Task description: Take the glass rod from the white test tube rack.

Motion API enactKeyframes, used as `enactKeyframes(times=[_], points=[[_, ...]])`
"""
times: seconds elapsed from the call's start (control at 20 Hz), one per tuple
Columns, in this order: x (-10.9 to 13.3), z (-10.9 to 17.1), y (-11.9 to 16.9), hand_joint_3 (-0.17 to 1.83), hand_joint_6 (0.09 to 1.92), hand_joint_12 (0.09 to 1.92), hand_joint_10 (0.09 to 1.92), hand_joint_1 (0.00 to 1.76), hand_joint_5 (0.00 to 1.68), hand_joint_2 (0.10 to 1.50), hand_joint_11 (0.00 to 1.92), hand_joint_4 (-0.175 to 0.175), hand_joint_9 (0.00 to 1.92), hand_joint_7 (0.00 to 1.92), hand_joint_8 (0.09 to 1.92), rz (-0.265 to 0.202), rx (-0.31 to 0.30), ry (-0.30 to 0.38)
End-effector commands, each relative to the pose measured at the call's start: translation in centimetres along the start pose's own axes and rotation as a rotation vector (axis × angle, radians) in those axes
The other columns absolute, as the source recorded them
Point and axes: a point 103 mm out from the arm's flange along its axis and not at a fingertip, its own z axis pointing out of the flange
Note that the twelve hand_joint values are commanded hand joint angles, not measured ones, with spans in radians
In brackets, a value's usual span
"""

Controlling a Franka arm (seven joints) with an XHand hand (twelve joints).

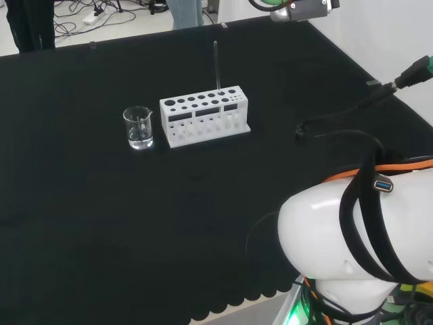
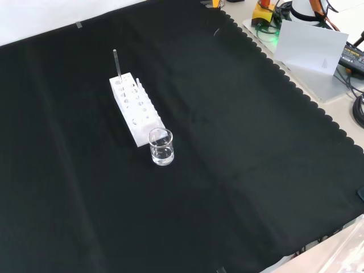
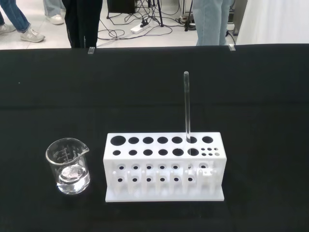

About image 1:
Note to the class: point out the clear glass rod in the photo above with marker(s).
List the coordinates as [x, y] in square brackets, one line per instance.
[216, 67]

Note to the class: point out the white test tube rack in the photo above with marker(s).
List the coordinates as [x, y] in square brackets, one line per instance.
[165, 116]

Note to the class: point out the clear glass beaker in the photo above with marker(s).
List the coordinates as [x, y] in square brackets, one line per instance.
[138, 142]

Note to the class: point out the clear cloth clip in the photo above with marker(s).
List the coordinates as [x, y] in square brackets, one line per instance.
[223, 25]
[92, 45]
[372, 82]

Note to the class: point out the black bench cloth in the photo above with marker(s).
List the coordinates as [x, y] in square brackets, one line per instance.
[84, 203]

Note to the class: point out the person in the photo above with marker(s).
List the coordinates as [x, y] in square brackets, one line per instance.
[30, 23]
[184, 13]

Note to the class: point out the black plug with blue port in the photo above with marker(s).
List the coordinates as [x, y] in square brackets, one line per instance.
[384, 184]

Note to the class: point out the white power strip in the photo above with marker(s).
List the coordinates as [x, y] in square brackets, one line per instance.
[92, 18]

